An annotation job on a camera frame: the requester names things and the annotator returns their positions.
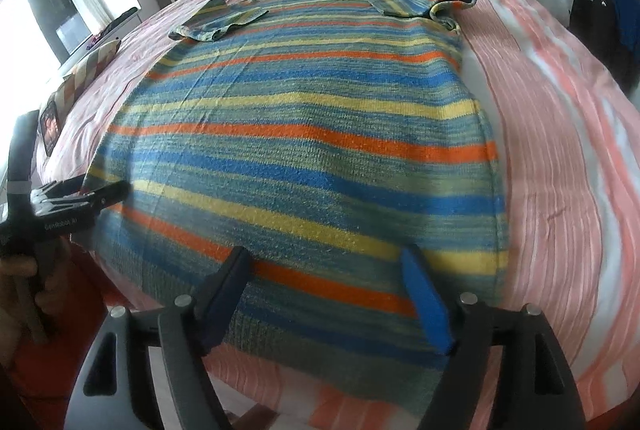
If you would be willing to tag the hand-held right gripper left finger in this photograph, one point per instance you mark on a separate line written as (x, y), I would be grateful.
(231, 280)

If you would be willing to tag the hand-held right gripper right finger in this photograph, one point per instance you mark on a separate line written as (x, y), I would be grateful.
(425, 300)

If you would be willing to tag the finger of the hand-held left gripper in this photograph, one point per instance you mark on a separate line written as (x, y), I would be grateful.
(60, 189)
(100, 197)

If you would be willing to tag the striped knit sweater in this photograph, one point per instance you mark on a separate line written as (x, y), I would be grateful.
(300, 135)

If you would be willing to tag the person's left hand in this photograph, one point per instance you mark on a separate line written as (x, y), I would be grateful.
(17, 290)

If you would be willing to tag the zigzag patterned pillow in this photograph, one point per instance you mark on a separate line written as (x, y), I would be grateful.
(85, 80)

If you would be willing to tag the bright window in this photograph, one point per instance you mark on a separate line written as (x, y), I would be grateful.
(22, 30)

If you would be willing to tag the white cabinet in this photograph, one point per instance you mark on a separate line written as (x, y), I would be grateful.
(107, 30)

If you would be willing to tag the pink striped bed sheet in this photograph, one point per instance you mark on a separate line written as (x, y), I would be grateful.
(550, 170)

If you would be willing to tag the dark garment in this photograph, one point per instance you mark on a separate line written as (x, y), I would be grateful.
(605, 55)

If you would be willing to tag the blue garment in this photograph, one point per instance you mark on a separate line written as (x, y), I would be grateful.
(620, 5)

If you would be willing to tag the red bed frame side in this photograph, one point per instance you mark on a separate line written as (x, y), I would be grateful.
(95, 280)

